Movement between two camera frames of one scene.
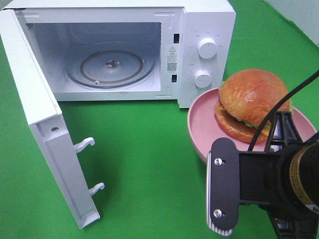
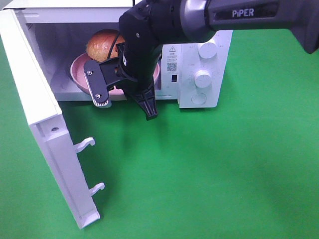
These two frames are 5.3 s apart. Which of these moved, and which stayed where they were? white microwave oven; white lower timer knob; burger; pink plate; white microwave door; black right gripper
Moved: burger; pink plate; black right gripper
Stayed: white lower timer knob; white microwave oven; white microwave door
